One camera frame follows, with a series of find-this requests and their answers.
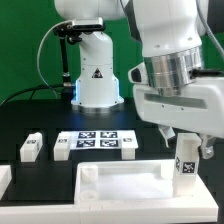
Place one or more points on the camera on black stand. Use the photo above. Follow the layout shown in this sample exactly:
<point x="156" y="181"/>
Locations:
<point x="70" y="32"/>

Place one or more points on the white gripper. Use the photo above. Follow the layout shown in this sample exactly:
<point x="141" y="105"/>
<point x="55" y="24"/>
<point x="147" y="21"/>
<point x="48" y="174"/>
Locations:
<point x="199" y="108"/>

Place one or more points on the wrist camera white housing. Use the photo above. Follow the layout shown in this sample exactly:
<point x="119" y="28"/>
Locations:
<point x="138" y="74"/>

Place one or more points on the white block left edge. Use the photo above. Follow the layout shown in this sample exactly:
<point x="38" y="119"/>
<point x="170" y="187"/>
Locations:
<point x="5" y="178"/>

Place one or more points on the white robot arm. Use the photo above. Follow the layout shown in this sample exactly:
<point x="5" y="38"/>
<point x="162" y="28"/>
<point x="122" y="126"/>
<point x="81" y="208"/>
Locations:
<point x="171" y="87"/>

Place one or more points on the tag marker sheet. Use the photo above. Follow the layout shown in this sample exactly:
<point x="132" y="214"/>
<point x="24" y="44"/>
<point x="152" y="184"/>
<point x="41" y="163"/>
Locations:
<point x="98" y="139"/>

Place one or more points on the white desk top tray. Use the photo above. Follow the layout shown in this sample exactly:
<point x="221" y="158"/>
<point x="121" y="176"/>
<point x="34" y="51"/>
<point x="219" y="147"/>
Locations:
<point x="124" y="180"/>

